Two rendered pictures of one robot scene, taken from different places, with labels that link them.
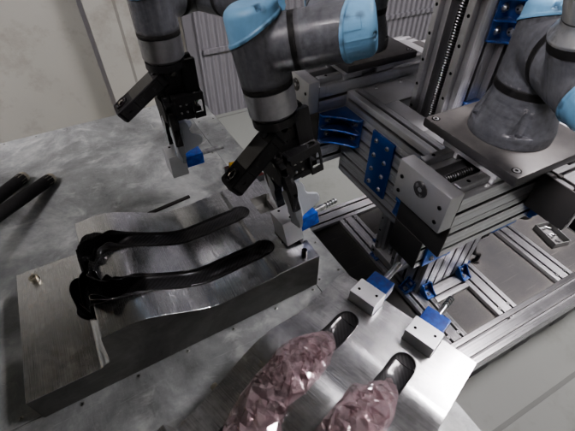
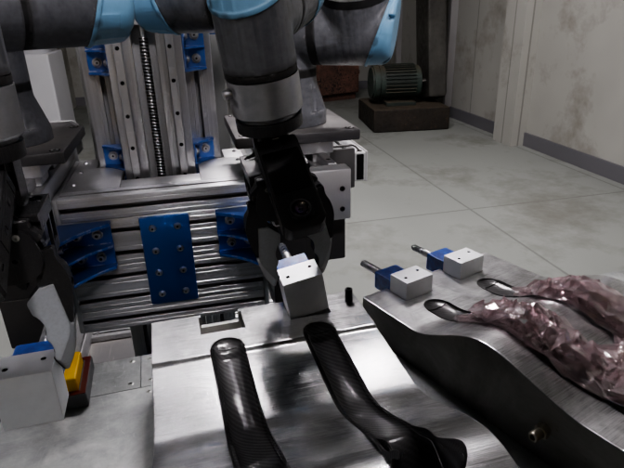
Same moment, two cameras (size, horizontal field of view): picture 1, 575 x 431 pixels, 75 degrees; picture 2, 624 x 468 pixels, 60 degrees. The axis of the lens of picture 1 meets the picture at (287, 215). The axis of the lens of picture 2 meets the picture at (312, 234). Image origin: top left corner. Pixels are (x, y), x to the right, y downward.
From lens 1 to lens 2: 0.68 m
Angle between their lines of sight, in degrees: 64
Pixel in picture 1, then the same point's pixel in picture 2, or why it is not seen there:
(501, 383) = not seen: hidden behind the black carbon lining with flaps
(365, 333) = (454, 297)
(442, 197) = (341, 174)
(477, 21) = (177, 50)
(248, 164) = (307, 180)
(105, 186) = not seen: outside the picture
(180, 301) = (423, 409)
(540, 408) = not seen: hidden behind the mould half
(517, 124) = (312, 99)
